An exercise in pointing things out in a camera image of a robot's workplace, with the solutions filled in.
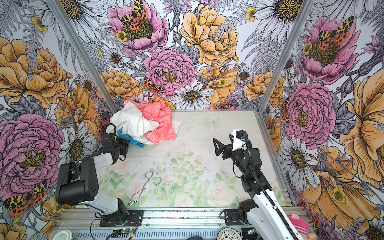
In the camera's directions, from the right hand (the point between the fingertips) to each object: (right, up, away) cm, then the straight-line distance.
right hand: (220, 141), depth 73 cm
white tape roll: (-68, -38, -9) cm, 78 cm away
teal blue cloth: (-52, -2, +22) cm, 56 cm away
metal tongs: (-35, -24, +14) cm, 44 cm away
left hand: (-53, -3, +23) cm, 57 cm away
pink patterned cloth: (-40, +17, +42) cm, 60 cm away
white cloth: (-52, +11, +21) cm, 58 cm away
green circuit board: (-48, -44, 0) cm, 65 cm away
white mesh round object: (+3, -41, -4) cm, 42 cm away
